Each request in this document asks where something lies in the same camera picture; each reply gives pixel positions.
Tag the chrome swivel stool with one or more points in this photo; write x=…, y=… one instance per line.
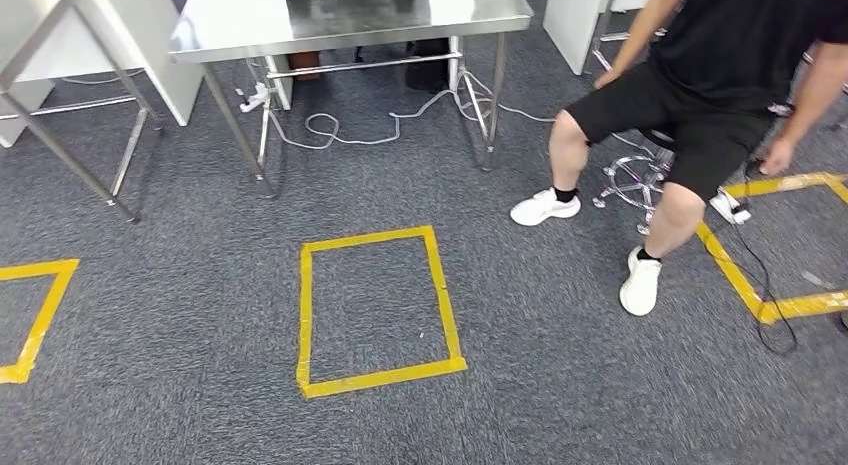
x=659, y=140

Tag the person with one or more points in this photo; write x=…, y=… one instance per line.
x=715, y=51

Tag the black handheld controller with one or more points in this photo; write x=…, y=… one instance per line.
x=755, y=169

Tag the person's hand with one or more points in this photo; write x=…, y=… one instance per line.
x=776, y=157
x=606, y=79

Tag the stainless steel workbench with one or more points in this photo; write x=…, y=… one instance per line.
x=232, y=18

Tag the white partition panel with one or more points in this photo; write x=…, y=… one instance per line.
x=166, y=84
x=570, y=18

